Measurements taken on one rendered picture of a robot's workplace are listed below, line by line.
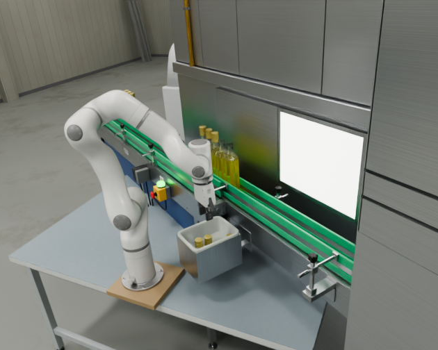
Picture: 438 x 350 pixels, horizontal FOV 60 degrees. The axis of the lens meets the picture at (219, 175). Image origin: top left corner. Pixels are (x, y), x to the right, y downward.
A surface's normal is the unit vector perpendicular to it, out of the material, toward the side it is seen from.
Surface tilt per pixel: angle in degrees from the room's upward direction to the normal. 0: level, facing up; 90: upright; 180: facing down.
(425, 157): 90
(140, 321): 0
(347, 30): 90
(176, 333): 0
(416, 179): 90
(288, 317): 0
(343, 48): 90
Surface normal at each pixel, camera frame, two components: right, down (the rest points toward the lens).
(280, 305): -0.07, -0.89
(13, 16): 0.90, 0.13
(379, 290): -0.84, 0.29
